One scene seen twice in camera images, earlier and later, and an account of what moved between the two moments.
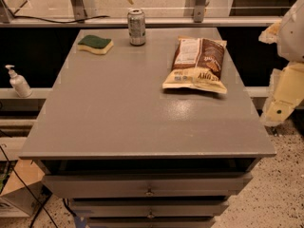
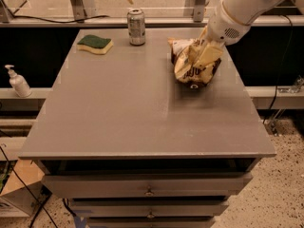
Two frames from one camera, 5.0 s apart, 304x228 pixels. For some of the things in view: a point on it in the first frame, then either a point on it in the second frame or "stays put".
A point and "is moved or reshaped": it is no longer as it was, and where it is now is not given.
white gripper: [294, 37] → [223, 28]
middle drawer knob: [150, 215] stays put
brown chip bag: [198, 64] is moved or reshaped
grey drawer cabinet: [128, 153] stays put
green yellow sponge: [95, 44] stays put
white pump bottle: [19, 83] stays put
